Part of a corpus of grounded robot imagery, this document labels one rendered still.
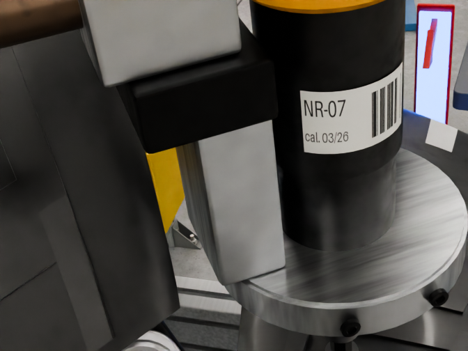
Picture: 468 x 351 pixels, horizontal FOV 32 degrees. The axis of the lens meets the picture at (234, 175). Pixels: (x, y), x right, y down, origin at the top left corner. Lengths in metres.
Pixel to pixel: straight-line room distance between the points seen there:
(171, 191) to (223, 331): 0.18
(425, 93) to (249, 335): 0.30
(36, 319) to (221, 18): 0.10
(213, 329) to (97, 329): 0.62
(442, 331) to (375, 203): 0.16
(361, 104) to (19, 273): 0.10
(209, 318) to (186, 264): 1.29
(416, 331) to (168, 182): 0.39
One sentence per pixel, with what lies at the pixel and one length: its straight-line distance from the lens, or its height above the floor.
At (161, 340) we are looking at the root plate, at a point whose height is 1.28.
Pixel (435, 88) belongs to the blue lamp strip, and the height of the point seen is 1.13.
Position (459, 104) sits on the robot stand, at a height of 0.99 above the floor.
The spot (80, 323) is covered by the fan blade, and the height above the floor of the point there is 1.30.
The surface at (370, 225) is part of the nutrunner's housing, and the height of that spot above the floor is 1.31.
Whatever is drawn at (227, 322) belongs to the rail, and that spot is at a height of 0.84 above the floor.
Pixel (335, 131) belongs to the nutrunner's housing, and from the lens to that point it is 0.19.
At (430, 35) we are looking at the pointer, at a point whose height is 1.19.
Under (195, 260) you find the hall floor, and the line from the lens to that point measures 2.13.
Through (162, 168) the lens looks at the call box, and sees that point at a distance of 0.69.
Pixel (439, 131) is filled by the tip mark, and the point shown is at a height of 1.16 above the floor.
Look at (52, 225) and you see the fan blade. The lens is 0.23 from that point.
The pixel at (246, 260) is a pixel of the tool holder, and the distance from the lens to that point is 0.21.
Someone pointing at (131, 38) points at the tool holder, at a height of 1.38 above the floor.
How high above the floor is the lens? 1.46
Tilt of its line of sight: 38 degrees down
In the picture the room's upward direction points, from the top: 8 degrees counter-clockwise
